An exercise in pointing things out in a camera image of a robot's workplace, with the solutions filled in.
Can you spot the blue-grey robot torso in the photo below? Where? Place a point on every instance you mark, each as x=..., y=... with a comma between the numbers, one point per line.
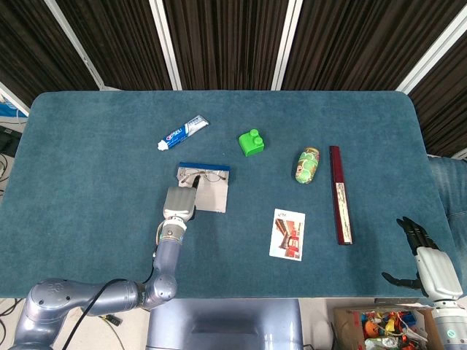
x=226, y=324

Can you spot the black electronic device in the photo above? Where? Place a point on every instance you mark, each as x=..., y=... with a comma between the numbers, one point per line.
x=9, y=140

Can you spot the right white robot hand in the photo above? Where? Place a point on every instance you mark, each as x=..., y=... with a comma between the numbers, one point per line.
x=438, y=275

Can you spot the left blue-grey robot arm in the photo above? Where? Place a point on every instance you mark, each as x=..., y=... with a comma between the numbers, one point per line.
x=166, y=255

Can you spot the blue glasses case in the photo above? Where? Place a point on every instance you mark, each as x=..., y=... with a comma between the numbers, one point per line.
x=213, y=198

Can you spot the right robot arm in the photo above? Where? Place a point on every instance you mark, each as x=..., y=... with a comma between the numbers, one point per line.
x=450, y=328

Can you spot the green labelled can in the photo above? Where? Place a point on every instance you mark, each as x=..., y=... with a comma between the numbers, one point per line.
x=306, y=166

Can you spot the postcard with red building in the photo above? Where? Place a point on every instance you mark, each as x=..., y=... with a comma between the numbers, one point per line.
x=286, y=237

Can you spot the cardboard box of toys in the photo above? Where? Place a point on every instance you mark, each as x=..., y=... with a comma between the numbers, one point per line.
x=346, y=328

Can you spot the long dark red box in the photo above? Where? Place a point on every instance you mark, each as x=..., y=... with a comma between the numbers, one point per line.
x=337, y=167

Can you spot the blue velvet table cloth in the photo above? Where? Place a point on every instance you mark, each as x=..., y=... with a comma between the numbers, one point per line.
x=109, y=182

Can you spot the dark brown pleated curtain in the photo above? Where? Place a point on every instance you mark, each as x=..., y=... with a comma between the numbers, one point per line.
x=226, y=40

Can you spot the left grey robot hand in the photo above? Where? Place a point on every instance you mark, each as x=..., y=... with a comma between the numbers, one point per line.
x=178, y=202

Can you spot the blue white toothpaste tube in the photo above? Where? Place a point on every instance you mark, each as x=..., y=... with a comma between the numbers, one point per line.
x=178, y=135

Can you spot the blue denim fabric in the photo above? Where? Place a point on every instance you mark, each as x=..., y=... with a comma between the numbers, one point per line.
x=452, y=189

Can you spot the eyeglasses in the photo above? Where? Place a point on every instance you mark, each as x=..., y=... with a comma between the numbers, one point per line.
x=211, y=177

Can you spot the green toy building brick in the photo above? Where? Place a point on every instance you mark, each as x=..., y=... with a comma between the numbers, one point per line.
x=250, y=146

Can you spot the white partition post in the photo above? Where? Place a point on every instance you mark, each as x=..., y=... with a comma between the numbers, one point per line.
x=166, y=43
x=438, y=50
x=14, y=100
x=286, y=43
x=77, y=45

